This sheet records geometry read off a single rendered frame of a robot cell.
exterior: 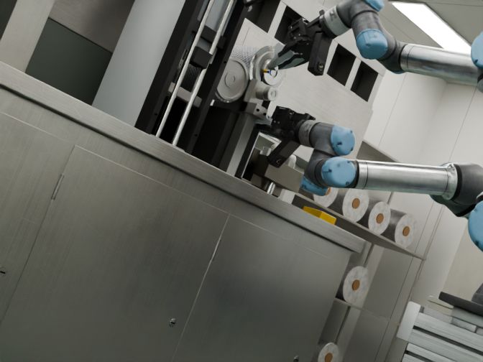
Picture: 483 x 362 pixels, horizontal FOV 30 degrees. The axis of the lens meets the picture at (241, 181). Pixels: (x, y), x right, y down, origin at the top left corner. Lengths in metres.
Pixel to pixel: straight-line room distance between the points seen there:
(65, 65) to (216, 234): 0.69
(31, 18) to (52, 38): 0.35
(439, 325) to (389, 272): 5.52
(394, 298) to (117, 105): 5.36
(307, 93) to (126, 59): 0.93
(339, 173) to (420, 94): 5.47
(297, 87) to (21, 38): 1.26
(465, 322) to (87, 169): 0.90
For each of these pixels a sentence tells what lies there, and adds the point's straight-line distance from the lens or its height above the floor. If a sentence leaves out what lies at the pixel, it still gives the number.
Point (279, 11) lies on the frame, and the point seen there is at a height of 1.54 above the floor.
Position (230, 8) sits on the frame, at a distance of 2.32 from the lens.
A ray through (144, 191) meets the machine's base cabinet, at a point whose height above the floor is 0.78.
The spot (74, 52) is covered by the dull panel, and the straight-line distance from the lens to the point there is 2.59.
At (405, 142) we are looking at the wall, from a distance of 7.64.
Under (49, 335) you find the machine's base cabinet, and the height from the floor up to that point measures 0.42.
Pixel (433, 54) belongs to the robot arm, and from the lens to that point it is 2.39.
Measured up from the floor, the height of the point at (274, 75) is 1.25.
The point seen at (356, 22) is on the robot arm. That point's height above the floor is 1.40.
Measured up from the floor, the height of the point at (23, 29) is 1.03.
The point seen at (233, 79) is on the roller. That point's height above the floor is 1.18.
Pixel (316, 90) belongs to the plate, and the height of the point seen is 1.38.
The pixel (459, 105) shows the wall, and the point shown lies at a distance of 7.82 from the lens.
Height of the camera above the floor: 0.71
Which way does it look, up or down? 5 degrees up
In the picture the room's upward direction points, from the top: 21 degrees clockwise
